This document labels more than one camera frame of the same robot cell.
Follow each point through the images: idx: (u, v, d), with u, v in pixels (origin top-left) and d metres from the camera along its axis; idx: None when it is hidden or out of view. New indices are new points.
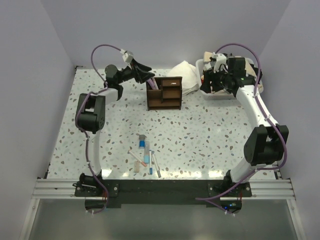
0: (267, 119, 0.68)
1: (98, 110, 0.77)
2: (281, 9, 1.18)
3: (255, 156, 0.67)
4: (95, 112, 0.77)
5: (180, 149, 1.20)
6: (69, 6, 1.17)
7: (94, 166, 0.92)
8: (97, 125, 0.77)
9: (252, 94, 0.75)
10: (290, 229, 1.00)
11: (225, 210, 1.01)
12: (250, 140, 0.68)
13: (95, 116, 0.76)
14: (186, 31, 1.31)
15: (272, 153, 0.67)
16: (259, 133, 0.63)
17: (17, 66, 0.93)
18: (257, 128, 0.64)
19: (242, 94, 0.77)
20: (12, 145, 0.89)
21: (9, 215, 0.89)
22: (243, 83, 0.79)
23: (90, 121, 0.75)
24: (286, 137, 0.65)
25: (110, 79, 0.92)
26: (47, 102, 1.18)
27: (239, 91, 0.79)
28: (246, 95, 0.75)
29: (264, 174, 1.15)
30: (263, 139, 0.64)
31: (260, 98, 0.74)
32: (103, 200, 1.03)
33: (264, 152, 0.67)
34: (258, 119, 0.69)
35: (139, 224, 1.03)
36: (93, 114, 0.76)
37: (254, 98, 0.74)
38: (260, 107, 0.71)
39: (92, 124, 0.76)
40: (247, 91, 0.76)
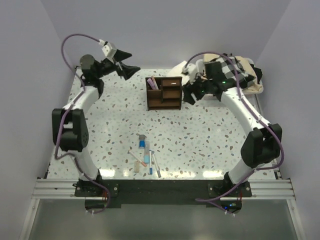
0: (259, 120, 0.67)
1: (78, 129, 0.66)
2: (281, 10, 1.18)
3: (255, 159, 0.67)
4: (75, 131, 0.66)
5: (180, 149, 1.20)
6: (69, 6, 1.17)
7: (90, 173, 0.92)
8: (82, 144, 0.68)
9: (238, 96, 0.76)
10: (290, 230, 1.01)
11: (225, 210, 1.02)
12: (247, 145, 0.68)
13: (77, 136, 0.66)
14: (187, 31, 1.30)
15: (270, 152, 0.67)
16: (255, 137, 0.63)
17: (17, 66, 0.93)
18: (252, 132, 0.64)
19: (228, 98, 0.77)
20: (12, 145, 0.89)
21: (9, 215, 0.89)
22: (225, 86, 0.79)
23: (73, 143, 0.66)
24: (280, 135, 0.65)
25: (86, 71, 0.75)
26: (47, 102, 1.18)
27: (223, 95, 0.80)
28: (232, 98, 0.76)
29: (264, 174, 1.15)
30: (260, 142, 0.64)
31: (246, 100, 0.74)
32: (103, 200, 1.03)
33: (262, 153, 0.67)
34: (250, 122, 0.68)
35: (139, 224, 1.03)
36: (74, 135, 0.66)
37: (240, 100, 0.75)
38: (248, 109, 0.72)
39: (76, 144, 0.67)
40: (233, 95, 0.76)
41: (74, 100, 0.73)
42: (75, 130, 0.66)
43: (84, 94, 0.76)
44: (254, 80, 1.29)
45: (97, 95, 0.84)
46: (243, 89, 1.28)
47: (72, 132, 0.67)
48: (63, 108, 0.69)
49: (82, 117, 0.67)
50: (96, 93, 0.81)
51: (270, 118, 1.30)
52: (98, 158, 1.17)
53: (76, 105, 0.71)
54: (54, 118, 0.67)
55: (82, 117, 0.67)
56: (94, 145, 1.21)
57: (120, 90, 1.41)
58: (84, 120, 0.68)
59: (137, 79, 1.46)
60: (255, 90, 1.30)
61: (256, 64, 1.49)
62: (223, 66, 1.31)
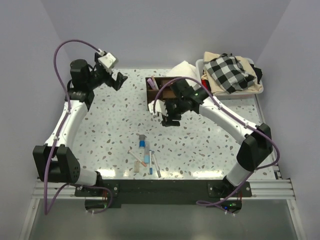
0: (246, 126, 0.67)
1: (65, 169, 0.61)
2: (281, 9, 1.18)
3: (254, 162, 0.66)
4: (62, 170, 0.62)
5: (180, 149, 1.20)
6: (69, 6, 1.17)
7: (90, 179, 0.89)
8: (72, 179, 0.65)
9: (216, 106, 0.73)
10: (290, 230, 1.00)
11: (225, 210, 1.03)
12: (243, 154, 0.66)
13: (65, 173, 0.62)
14: (187, 31, 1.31)
15: (266, 152, 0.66)
16: (249, 143, 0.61)
17: (17, 66, 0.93)
18: (245, 140, 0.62)
19: (206, 109, 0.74)
20: (12, 145, 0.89)
21: (8, 215, 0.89)
22: (199, 97, 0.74)
23: (63, 179, 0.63)
24: (269, 132, 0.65)
25: (77, 73, 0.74)
26: (47, 102, 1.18)
27: (200, 108, 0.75)
28: (211, 110, 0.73)
29: (264, 174, 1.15)
30: (255, 146, 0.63)
31: (225, 107, 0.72)
32: (103, 200, 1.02)
33: (260, 155, 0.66)
34: (238, 129, 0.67)
35: (139, 224, 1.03)
36: (62, 174, 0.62)
37: (220, 109, 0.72)
38: (231, 116, 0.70)
39: (66, 180, 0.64)
40: (210, 105, 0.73)
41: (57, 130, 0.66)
42: (61, 168, 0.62)
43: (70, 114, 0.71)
44: (254, 80, 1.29)
45: (85, 109, 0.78)
46: (243, 89, 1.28)
47: (59, 168, 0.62)
48: (45, 145, 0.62)
49: (68, 154, 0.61)
50: (82, 110, 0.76)
51: (270, 118, 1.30)
52: (98, 158, 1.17)
53: (60, 136, 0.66)
54: (37, 159, 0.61)
55: (67, 155, 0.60)
56: (94, 145, 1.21)
57: (120, 90, 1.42)
58: (70, 156, 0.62)
59: (137, 79, 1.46)
60: (255, 90, 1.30)
61: (256, 63, 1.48)
62: (223, 66, 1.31)
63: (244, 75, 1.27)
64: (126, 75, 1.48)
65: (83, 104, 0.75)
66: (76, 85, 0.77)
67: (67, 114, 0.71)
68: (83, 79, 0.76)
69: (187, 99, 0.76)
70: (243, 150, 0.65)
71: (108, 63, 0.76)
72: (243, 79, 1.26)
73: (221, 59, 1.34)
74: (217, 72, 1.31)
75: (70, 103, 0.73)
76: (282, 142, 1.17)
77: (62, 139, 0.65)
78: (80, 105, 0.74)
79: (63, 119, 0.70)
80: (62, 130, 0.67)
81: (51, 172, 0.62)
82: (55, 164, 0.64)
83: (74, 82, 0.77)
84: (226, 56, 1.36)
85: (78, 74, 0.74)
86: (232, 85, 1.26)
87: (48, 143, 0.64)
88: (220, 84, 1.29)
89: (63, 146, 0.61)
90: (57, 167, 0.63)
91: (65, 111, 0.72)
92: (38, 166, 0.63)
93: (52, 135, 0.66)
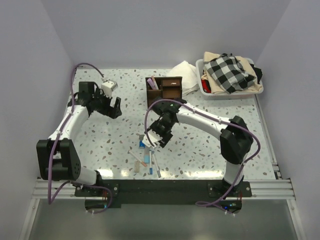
0: (220, 121, 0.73)
1: (67, 162, 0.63)
2: (281, 10, 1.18)
3: (239, 155, 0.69)
4: (65, 164, 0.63)
5: (180, 149, 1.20)
6: (69, 6, 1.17)
7: (89, 179, 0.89)
8: (73, 175, 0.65)
9: (191, 111, 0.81)
10: (290, 230, 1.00)
11: (225, 210, 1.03)
12: (225, 150, 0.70)
13: (67, 168, 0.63)
14: (187, 31, 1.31)
15: (246, 142, 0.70)
16: (227, 137, 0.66)
17: (17, 67, 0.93)
18: (222, 135, 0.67)
19: (184, 116, 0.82)
20: (12, 145, 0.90)
21: (8, 215, 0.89)
22: (176, 106, 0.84)
23: (64, 175, 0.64)
24: (243, 123, 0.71)
25: (85, 85, 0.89)
26: (47, 103, 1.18)
27: (180, 117, 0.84)
28: (187, 115, 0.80)
29: (264, 174, 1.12)
30: (233, 139, 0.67)
31: (198, 110, 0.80)
32: (103, 200, 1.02)
33: (242, 147, 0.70)
34: (214, 126, 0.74)
35: (139, 224, 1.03)
36: (64, 168, 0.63)
37: (195, 113, 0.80)
38: (205, 116, 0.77)
39: (67, 176, 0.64)
40: (186, 111, 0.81)
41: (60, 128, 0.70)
42: (64, 162, 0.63)
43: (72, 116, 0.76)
44: (254, 80, 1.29)
45: (85, 115, 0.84)
46: (243, 89, 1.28)
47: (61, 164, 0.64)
48: (49, 140, 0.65)
49: (71, 148, 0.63)
50: (84, 114, 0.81)
51: (270, 118, 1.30)
52: (98, 158, 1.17)
53: (63, 131, 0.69)
54: (39, 152, 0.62)
55: (70, 149, 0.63)
56: (94, 146, 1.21)
57: (120, 90, 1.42)
58: (73, 150, 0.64)
59: (137, 79, 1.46)
60: (255, 90, 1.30)
61: (256, 63, 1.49)
62: (223, 66, 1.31)
63: (244, 75, 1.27)
64: (126, 75, 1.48)
65: (84, 108, 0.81)
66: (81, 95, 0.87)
67: (70, 115, 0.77)
68: (89, 93, 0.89)
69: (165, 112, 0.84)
70: (225, 147, 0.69)
71: (111, 85, 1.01)
72: (243, 79, 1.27)
73: (221, 59, 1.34)
74: (217, 72, 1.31)
75: (74, 107, 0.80)
76: (282, 142, 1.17)
77: (65, 134, 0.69)
78: (83, 109, 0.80)
79: (67, 118, 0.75)
80: (66, 127, 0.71)
81: (53, 167, 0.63)
82: (57, 160, 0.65)
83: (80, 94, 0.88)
84: (226, 56, 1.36)
85: (87, 86, 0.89)
86: (232, 85, 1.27)
87: (52, 137, 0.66)
88: (220, 84, 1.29)
89: (67, 140, 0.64)
90: (59, 163, 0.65)
91: (68, 113, 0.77)
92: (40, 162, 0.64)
93: (56, 131, 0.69)
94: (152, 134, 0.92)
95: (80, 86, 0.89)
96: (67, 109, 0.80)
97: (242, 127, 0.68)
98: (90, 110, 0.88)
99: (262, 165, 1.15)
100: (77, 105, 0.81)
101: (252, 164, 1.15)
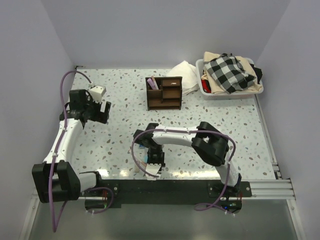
0: (189, 132, 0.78)
1: (66, 185, 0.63)
2: (282, 9, 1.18)
3: (217, 156, 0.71)
4: (63, 187, 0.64)
5: (180, 149, 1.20)
6: (69, 7, 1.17)
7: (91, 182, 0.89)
8: (72, 195, 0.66)
9: (163, 131, 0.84)
10: (290, 230, 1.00)
11: (225, 210, 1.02)
12: (203, 155, 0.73)
13: (66, 190, 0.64)
14: (186, 31, 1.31)
15: (219, 142, 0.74)
16: (199, 143, 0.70)
17: (17, 67, 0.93)
18: (194, 143, 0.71)
19: (159, 137, 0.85)
20: (12, 146, 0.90)
21: (9, 216, 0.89)
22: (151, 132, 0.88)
23: (63, 197, 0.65)
24: (209, 127, 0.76)
25: (77, 96, 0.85)
26: (47, 103, 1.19)
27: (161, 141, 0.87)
28: (161, 135, 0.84)
29: (264, 174, 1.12)
30: (205, 144, 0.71)
31: (168, 127, 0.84)
32: (103, 200, 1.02)
33: (216, 148, 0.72)
34: (186, 138, 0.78)
35: (138, 223, 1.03)
36: (64, 191, 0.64)
37: (167, 130, 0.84)
38: (175, 131, 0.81)
39: (67, 197, 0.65)
40: (159, 132, 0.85)
41: (54, 150, 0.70)
42: (62, 185, 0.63)
43: (66, 133, 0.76)
44: (255, 80, 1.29)
45: (80, 126, 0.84)
46: (243, 89, 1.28)
47: (60, 186, 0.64)
48: (44, 164, 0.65)
49: (68, 170, 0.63)
50: (78, 127, 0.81)
51: (270, 118, 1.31)
52: (98, 158, 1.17)
53: (58, 152, 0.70)
54: (37, 177, 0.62)
55: (68, 171, 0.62)
56: (94, 146, 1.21)
57: (120, 90, 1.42)
58: (70, 171, 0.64)
59: (137, 79, 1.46)
60: (255, 91, 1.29)
61: (256, 63, 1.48)
62: (223, 66, 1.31)
63: (244, 75, 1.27)
64: (126, 75, 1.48)
65: (78, 121, 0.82)
66: (74, 107, 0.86)
67: (64, 132, 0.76)
68: (82, 102, 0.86)
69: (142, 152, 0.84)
70: (200, 152, 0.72)
71: (100, 91, 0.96)
72: (243, 79, 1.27)
73: (221, 59, 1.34)
74: (217, 72, 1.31)
75: (66, 121, 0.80)
76: (281, 142, 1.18)
77: (61, 155, 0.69)
78: (76, 123, 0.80)
79: (61, 136, 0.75)
80: (60, 148, 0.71)
81: (52, 189, 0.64)
82: (56, 182, 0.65)
83: (71, 104, 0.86)
84: (226, 56, 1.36)
85: (78, 95, 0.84)
86: (232, 85, 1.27)
87: (47, 161, 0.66)
88: (220, 84, 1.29)
89: (64, 162, 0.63)
90: (57, 184, 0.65)
91: (61, 129, 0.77)
92: (38, 185, 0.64)
93: (51, 153, 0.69)
94: (150, 167, 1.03)
95: (70, 95, 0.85)
96: (60, 124, 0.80)
97: (209, 131, 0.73)
98: (85, 120, 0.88)
99: (262, 165, 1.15)
100: (69, 119, 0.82)
101: (252, 164, 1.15)
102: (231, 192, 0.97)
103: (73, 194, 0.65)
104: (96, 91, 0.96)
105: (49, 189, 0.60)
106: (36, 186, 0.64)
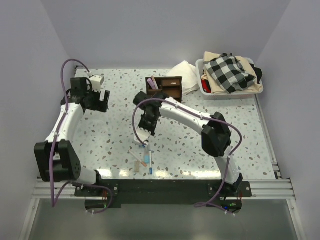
0: (202, 118, 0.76)
1: (67, 164, 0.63)
2: (282, 9, 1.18)
3: (217, 148, 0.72)
4: (64, 165, 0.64)
5: (180, 149, 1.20)
6: (69, 7, 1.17)
7: (90, 178, 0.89)
8: (73, 175, 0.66)
9: (173, 106, 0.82)
10: (290, 230, 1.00)
11: (225, 210, 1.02)
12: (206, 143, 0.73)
13: (67, 169, 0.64)
14: (186, 31, 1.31)
15: (224, 135, 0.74)
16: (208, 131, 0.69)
17: (17, 67, 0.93)
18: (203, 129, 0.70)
19: (167, 111, 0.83)
20: (12, 146, 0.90)
21: (9, 216, 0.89)
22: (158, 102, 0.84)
23: (65, 176, 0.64)
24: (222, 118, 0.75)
25: (77, 83, 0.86)
26: (47, 103, 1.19)
27: (164, 112, 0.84)
28: (170, 110, 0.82)
29: (264, 174, 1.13)
30: (213, 134, 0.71)
31: (180, 105, 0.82)
32: (103, 200, 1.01)
33: (220, 140, 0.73)
34: (196, 122, 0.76)
35: (138, 223, 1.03)
36: (64, 169, 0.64)
37: (178, 108, 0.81)
38: (187, 111, 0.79)
39: (68, 176, 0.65)
40: (169, 107, 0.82)
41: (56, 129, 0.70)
42: (63, 164, 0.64)
43: (67, 116, 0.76)
44: (255, 80, 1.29)
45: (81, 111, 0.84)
46: (243, 89, 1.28)
47: (61, 165, 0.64)
48: (46, 142, 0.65)
49: (70, 149, 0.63)
50: (78, 112, 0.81)
51: (270, 118, 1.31)
52: (98, 158, 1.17)
53: (60, 133, 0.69)
54: (39, 154, 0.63)
55: (68, 149, 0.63)
56: (94, 146, 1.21)
57: (120, 90, 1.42)
58: (71, 150, 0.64)
59: (137, 79, 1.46)
60: (255, 90, 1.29)
61: (256, 63, 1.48)
62: (223, 66, 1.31)
63: (244, 75, 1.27)
64: (126, 75, 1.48)
65: (79, 105, 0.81)
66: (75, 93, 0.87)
67: (65, 115, 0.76)
68: (83, 89, 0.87)
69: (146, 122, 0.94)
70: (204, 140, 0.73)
71: (99, 79, 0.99)
72: (243, 79, 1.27)
73: (221, 59, 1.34)
74: (217, 72, 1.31)
75: (68, 105, 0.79)
76: (281, 142, 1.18)
77: (62, 135, 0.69)
78: (77, 107, 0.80)
79: (62, 119, 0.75)
80: (62, 128, 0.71)
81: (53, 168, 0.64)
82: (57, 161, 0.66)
83: (73, 91, 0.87)
84: (226, 56, 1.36)
85: (79, 82, 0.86)
86: (232, 85, 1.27)
87: (49, 140, 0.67)
88: (220, 84, 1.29)
89: (65, 141, 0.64)
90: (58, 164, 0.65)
91: (63, 112, 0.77)
92: (39, 164, 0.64)
93: (52, 132, 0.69)
94: (141, 132, 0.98)
95: (71, 83, 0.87)
96: (61, 108, 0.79)
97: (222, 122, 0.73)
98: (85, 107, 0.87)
99: (262, 165, 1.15)
100: (70, 103, 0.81)
101: (252, 164, 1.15)
102: (229, 190, 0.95)
103: (73, 173, 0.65)
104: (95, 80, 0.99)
105: (50, 166, 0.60)
106: (38, 164, 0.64)
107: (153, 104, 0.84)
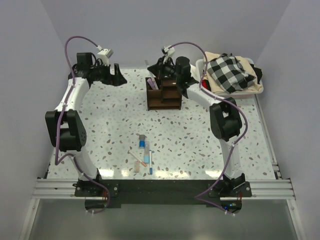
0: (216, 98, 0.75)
1: (75, 131, 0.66)
2: (282, 9, 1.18)
3: (222, 129, 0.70)
4: (72, 132, 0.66)
5: (180, 149, 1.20)
6: (69, 7, 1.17)
7: (90, 171, 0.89)
8: (80, 143, 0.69)
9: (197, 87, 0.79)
10: (290, 230, 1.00)
11: (225, 210, 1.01)
12: (212, 122, 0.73)
13: (74, 136, 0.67)
14: (187, 32, 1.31)
15: (232, 121, 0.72)
16: (216, 108, 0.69)
17: (17, 67, 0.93)
18: (213, 106, 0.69)
19: (191, 92, 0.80)
20: (12, 145, 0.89)
21: (9, 216, 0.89)
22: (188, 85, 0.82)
23: (72, 143, 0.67)
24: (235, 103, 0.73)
25: (82, 56, 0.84)
26: (47, 102, 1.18)
27: (188, 93, 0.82)
28: (193, 90, 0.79)
29: (264, 174, 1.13)
30: (220, 114, 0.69)
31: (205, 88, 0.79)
32: (103, 200, 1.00)
33: (226, 123, 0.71)
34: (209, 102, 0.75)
35: (138, 223, 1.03)
36: (72, 135, 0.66)
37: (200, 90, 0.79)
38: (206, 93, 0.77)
39: (75, 144, 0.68)
40: (194, 88, 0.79)
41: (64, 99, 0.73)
42: (71, 131, 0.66)
43: (74, 88, 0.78)
44: (255, 80, 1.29)
45: (86, 88, 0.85)
46: (243, 89, 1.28)
47: (69, 133, 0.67)
48: (56, 111, 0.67)
49: (77, 119, 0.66)
50: (85, 86, 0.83)
51: (270, 118, 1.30)
52: (98, 158, 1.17)
53: (68, 103, 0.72)
54: (48, 123, 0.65)
55: (76, 119, 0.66)
56: (94, 145, 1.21)
57: (120, 90, 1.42)
58: (79, 119, 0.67)
59: (137, 79, 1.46)
60: (255, 90, 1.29)
61: (256, 63, 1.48)
62: (223, 66, 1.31)
63: (244, 75, 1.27)
64: (126, 75, 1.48)
65: (85, 80, 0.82)
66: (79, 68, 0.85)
67: (73, 88, 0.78)
68: (88, 64, 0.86)
69: (170, 64, 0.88)
70: (212, 118, 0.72)
71: (105, 52, 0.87)
72: (243, 79, 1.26)
73: (221, 59, 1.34)
74: (217, 72, 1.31)
75: (75, 79, 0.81)
76: (282, 142, 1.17)
77: (70, 106, 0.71)
78: (84, 81, 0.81)
79: (70, 91, 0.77)
80: (70, 99, 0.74)
81: (61, 135, 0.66)
82: (65, 130, 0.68)
83: (79, 66, 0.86)
84: (226, 56, 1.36)
85: (85, 57, 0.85)
86: (232, 85, 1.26)
87: (58, 109, 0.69)
88: (219, 84, 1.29)
89: (73, 111, 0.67)
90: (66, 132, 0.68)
91: (70, 86, 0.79)
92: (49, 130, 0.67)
93: (61, 103, 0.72)
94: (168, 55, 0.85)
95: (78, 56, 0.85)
96: (68, 81, 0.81)
97: (232, 104, 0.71)
98: (90, 82, 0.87)
99: (262, 165, 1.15)
100: (77, 78, 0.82)
101: (252, 164, 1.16)
102: (227, 185, 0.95)
103: (80, 140, 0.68)
104: (102, 54, 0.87)
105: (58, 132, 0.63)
106: (48, 130, 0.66)
107: (185, 87, 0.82)
